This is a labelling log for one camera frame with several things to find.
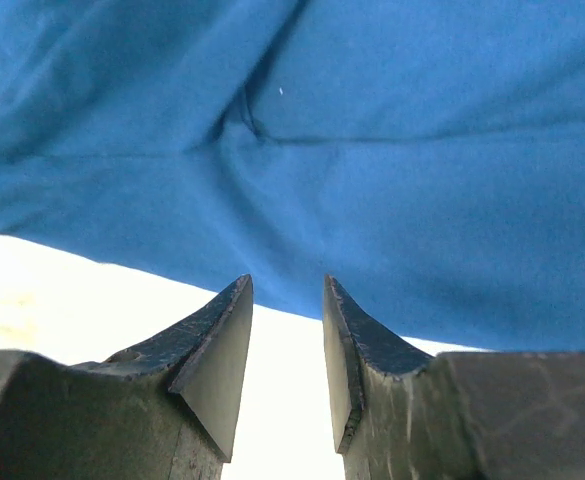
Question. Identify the blue t shirt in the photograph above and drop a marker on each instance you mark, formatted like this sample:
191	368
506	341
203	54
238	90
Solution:
429	154

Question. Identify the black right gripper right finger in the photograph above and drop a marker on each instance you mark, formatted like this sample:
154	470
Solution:
400	413

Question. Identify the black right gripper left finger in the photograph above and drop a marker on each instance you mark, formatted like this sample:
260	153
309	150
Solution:
164	408

